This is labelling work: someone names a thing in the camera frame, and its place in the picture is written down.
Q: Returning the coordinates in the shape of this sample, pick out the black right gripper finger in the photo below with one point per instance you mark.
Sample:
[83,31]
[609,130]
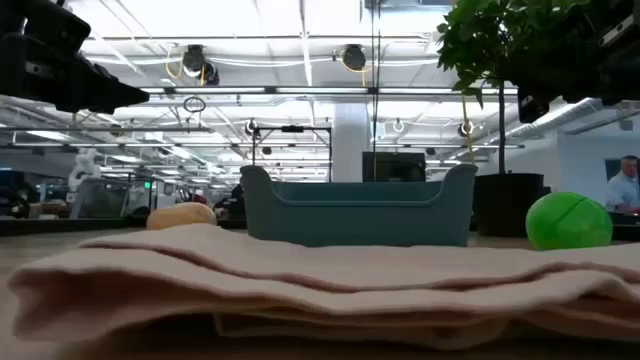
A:
[537,65]

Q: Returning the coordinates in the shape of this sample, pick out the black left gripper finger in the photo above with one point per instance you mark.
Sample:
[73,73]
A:
[106,74]
[122,94]

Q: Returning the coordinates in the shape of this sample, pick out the tan toy potato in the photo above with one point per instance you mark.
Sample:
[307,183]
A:
[180,215]

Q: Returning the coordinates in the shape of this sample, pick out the green round toy produce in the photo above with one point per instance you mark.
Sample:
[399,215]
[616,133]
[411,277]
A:
[567,222]

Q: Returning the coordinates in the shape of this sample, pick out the teal plastic container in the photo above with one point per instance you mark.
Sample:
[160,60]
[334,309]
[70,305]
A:
[360,220]

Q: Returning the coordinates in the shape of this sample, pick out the white robot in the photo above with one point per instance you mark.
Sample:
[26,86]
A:
[82,165]

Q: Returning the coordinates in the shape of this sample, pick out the long ceiling light bar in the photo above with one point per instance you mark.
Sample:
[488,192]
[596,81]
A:
[225,90]

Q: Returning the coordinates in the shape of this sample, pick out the grey mesh cart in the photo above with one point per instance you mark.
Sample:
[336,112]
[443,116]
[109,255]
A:
[100,200]

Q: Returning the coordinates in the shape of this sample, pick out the person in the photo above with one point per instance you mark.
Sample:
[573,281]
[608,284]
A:
[625,190]

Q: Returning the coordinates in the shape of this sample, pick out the potted green plant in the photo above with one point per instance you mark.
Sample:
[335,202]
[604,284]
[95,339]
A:
[507,205]

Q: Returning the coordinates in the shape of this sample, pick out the black monitor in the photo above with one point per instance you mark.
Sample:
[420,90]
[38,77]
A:
[395,167]

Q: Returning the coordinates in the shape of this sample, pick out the white building column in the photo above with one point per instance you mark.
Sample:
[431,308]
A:
[350,145]

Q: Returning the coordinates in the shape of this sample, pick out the beige folded towel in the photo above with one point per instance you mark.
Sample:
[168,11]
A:
[320,280]

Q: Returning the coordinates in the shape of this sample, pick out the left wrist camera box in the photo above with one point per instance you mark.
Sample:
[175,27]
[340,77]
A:
[40,25]

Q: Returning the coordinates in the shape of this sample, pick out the white ventilation duct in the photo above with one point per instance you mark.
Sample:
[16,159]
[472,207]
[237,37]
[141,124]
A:
[565,117]

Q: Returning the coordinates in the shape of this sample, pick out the black metal table frame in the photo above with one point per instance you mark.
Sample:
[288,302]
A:
[75,226]

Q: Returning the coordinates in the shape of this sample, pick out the black rig frame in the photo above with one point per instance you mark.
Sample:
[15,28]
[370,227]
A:
[292,129]

